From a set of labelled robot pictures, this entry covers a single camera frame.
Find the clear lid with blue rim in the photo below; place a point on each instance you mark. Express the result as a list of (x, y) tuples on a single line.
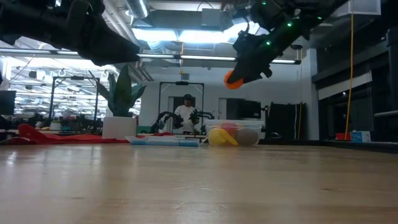
[(161, 141)]

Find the black background robot arm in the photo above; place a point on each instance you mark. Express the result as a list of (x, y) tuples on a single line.
[(200, 115), (164, 119)]

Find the black background monitor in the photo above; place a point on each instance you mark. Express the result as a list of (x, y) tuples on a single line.
[(7, 102)]

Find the black aluminium table frame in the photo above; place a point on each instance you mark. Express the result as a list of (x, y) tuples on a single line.
[(357, 147)]

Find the person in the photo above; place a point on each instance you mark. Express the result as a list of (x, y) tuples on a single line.
[(185, 115)]

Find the yellow toy lemon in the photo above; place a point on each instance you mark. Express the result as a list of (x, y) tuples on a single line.
[(214, 137)]

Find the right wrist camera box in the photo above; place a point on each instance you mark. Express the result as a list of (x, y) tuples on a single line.
[(245, 42)]

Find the red toy tomato green top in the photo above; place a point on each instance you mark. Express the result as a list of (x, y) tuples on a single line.
[(229, 127)]

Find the black background rack frame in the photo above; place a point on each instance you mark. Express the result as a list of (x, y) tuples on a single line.
[(74, 77)]

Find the long ceiling light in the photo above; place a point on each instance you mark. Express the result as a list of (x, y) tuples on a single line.
[(31, 51), (186, 57)]

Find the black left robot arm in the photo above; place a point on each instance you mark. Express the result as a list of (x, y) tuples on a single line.
[(25, 18)]

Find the clear plastic tupperware container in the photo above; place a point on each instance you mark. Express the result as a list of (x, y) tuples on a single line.
[(236, 122)]

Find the red plastic bin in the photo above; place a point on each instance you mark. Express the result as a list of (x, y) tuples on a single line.
[(343, 137)]

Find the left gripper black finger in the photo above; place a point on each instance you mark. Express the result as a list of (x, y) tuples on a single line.
[(112, 49)]

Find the blue and white box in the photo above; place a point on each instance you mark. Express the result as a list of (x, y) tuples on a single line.
[(360, 137)]

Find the small yellow toy banana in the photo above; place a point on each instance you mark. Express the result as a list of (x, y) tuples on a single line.
[(228, 137)]

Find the orange toy orange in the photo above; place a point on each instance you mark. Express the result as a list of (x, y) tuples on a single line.
[(231, 83)]

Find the black background screen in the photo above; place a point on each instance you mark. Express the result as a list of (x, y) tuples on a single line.
[(245, 109)]

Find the red cloth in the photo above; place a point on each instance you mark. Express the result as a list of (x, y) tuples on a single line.
[(46, 137)]

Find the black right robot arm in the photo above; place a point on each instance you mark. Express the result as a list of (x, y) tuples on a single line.
[(298, 15)]

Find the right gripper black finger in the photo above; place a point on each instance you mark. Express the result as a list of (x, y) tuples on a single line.
[(245, 73)]

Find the black background robot frame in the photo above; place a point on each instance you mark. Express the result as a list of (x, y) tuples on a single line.
[(182, 83)]

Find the silver ventilation duct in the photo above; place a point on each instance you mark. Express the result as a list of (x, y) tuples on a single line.
[(136, 7)]

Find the brown toy kiwi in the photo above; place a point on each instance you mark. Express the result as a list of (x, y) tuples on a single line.
[(247, 137)]

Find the black ceiling dome camera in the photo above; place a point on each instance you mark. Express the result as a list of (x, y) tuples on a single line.
[(296, 47)]

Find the grey ceiling box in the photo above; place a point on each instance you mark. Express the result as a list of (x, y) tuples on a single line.
[(211, 18)]

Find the black folding panel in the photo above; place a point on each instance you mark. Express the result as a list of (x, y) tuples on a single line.
[(286, 121)]

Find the artificial plant in white pot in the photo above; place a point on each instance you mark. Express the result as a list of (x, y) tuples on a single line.
[(121, 124)]

